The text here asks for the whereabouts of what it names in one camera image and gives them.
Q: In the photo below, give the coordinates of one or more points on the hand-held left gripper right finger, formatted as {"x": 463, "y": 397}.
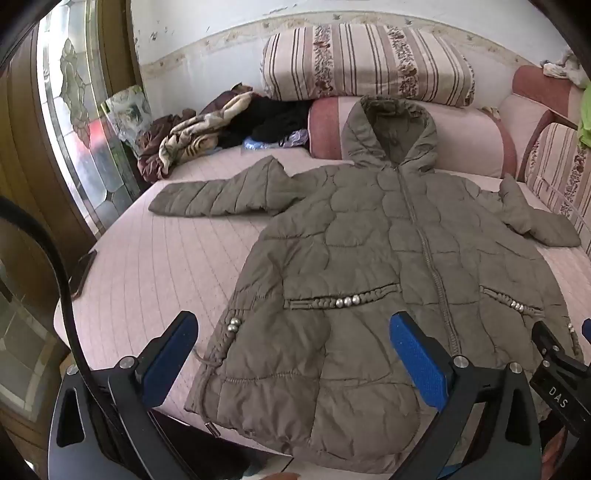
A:
{"x": 418, "y": 360}

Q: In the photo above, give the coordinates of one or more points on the striped floral pillow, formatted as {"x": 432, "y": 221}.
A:
{"x": 369, "y": 60}

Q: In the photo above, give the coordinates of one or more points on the pile of crumpled clothes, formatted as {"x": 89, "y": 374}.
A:
{"x": 194, "y": 134}

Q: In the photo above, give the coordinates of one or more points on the black clothes pile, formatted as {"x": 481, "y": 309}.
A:
{"x": 277, "y": 117}

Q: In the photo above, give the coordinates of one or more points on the lavender cloth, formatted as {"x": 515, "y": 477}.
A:
{"x": 295, "y": 137}

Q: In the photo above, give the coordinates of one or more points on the stained glass door panel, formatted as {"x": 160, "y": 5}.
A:
{"x": 78, "y": 115}

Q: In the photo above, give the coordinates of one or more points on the pink red cushion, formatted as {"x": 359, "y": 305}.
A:
{"x": 535, "y": 87}

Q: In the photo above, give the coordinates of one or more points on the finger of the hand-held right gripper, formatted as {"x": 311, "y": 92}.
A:
{"x": 587, "y": 330}
{"x": 549, "y": 341}

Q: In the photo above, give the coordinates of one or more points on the olive hooded puffer jacket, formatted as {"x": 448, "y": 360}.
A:
{"x": 346, "y": 258}

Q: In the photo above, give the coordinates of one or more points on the white crumpled cloth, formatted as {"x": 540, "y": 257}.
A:
{"x": 561, "y": 69}

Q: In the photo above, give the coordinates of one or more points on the pink bed mat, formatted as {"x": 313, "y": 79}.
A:
{"x": 161, "y": 258}

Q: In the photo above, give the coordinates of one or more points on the blue plastic bag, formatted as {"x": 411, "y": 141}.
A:
{"x": 256, "y": 144}

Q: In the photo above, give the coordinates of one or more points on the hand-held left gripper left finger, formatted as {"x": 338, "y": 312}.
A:
{"x": 171, "y": 360}

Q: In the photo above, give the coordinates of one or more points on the striped floral cushion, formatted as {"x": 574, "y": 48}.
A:
{"x": 563, "y": 170}

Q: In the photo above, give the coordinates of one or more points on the green cloth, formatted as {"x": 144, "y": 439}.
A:
{"x": 585, "y": 115}

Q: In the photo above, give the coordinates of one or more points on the pink bolster cushion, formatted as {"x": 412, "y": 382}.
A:
{"x": 471, "y": 138}

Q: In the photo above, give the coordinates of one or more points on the wooden door frame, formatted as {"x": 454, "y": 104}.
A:
{"x": 23, "y": 138}

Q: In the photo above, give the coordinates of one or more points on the dark phone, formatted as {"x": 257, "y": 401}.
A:
{"x": 83, "y": 272}

